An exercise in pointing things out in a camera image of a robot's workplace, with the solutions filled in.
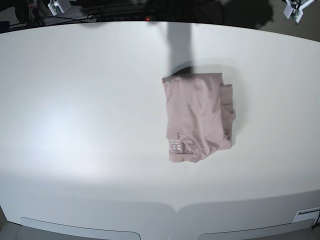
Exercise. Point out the pale pink T-shirt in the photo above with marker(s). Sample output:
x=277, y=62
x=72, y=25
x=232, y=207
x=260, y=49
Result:
x=200, y=115

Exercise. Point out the white label sticker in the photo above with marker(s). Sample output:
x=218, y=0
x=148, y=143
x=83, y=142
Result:
x=308, y=214

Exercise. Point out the black power strip red light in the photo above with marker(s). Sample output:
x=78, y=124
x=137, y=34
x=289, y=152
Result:
x=121, y=18

